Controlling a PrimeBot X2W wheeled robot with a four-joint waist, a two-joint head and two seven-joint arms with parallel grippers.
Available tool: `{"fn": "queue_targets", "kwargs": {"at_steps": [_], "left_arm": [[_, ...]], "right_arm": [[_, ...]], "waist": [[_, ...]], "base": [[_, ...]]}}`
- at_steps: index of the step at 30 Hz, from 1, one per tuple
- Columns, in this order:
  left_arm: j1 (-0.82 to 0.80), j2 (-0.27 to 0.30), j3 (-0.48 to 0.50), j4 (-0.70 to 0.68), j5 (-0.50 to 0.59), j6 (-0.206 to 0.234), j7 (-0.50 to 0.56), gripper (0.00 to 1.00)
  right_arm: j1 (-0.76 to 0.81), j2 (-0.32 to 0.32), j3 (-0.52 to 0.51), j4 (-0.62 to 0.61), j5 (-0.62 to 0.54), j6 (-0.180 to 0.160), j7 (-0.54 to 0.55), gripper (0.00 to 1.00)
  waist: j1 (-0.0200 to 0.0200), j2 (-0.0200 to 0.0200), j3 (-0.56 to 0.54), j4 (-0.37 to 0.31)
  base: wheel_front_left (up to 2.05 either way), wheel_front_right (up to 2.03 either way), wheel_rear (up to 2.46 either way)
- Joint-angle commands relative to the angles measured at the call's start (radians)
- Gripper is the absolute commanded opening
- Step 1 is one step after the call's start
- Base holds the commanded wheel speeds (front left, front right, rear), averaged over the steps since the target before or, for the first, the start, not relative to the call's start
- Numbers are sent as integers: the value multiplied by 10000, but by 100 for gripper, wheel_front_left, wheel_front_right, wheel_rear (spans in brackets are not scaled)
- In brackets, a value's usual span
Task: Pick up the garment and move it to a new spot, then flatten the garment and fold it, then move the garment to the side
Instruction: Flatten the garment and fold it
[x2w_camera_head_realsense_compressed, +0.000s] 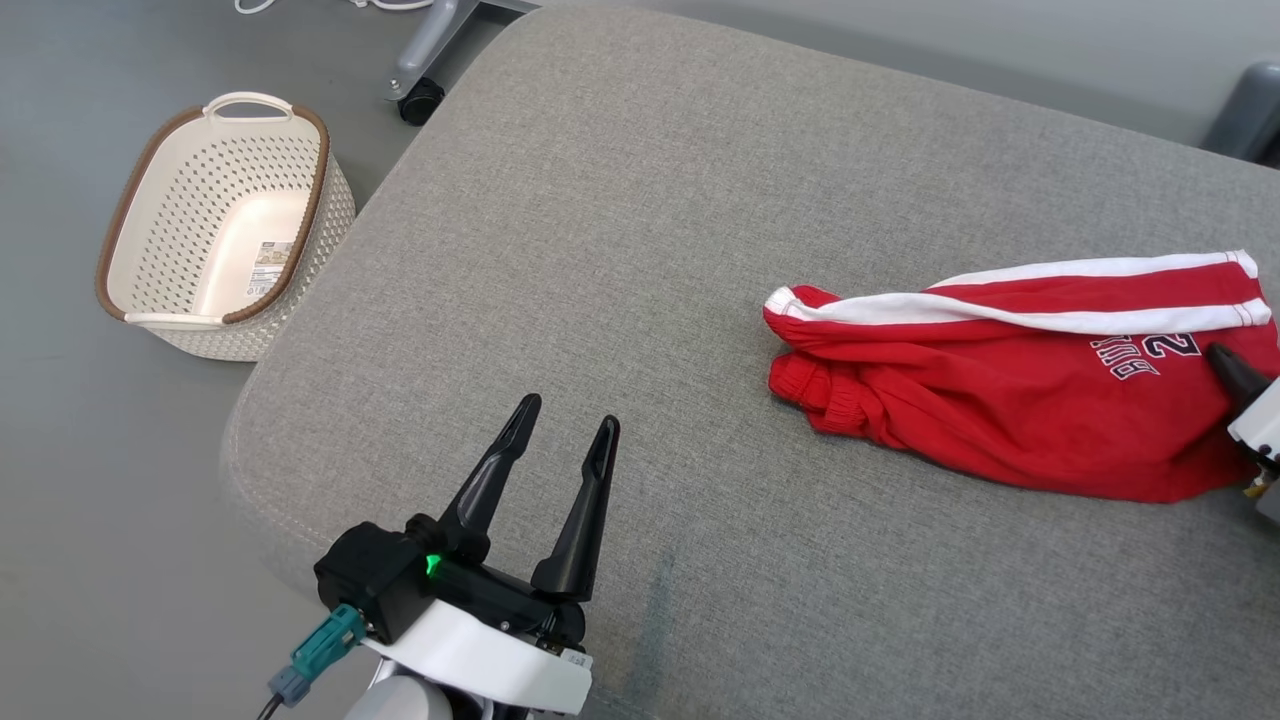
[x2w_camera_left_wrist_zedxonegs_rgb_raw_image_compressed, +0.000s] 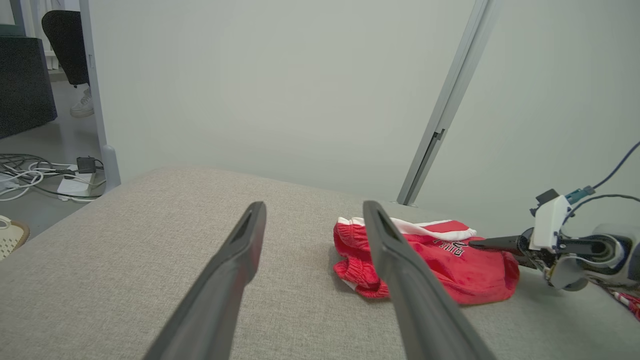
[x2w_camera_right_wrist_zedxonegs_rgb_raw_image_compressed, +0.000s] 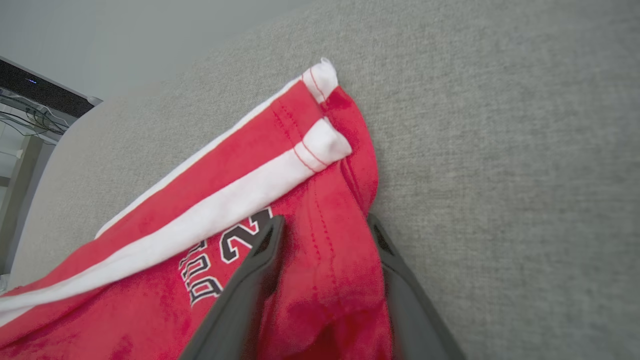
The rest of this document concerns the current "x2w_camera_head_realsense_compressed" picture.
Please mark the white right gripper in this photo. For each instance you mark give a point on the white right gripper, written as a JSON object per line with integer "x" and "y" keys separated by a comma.
{"x": 1262, "y": 440}

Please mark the red shorts white stripe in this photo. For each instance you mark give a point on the red shorts white stripe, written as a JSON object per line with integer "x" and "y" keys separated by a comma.
{"x": 1000, "y": 400}

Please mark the grey leg with black caster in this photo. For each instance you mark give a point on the grey leg with black caster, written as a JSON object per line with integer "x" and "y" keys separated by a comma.
{"x": 430, "y": 60}

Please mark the cream perforated laundry basket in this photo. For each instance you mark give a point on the cream perforated laundry basket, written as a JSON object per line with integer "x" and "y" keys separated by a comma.
{"x": 215, "y": 230}

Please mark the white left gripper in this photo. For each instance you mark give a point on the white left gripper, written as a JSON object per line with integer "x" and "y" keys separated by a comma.
{"x": 490, "y": 650}

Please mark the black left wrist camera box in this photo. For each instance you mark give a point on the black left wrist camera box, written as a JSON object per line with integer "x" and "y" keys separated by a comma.
{"x": 375, "y": 580}

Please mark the grey partition post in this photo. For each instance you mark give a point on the grey partition post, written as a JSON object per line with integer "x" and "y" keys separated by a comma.
{"x": 1245, "y": 115}

